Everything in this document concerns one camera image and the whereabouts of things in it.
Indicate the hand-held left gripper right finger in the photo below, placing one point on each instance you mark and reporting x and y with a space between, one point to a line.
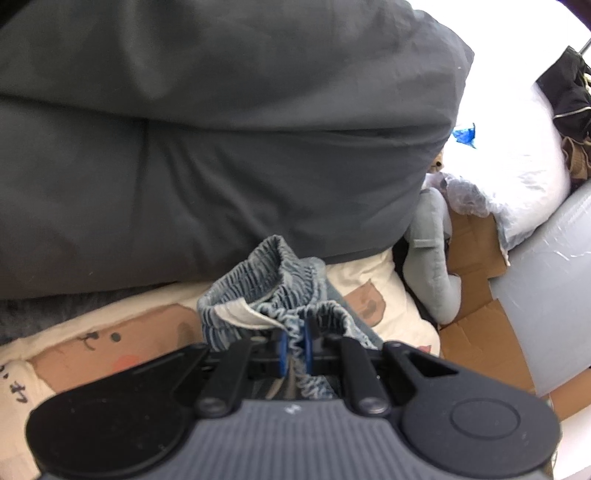
308 348

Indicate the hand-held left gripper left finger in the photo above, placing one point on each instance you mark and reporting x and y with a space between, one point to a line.
282 353

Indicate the blue denim pants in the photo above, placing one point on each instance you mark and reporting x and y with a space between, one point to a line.
258 281

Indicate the cream bear printed blanket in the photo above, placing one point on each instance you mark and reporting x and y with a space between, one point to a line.
355 277

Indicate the grey neck pillow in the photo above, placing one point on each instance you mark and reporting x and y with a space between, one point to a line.
429 258

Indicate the low brown cardboard sheet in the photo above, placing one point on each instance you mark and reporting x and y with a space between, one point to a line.
471 318

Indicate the brown teddy bear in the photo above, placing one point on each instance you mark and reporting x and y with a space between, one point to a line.
436 161

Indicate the dark grey pillow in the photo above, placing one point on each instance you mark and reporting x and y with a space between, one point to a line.
207 138

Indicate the grey fuzzy cloth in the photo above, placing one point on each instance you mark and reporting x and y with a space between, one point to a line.
55 314

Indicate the blue paper tag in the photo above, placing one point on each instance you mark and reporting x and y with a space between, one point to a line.
465 136

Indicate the white pillow in plastic bag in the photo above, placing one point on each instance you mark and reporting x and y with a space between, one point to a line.
508 152

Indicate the small brown cloth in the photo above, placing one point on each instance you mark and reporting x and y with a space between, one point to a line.
577 159

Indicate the black jacket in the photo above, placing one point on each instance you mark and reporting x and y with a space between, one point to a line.
568 87

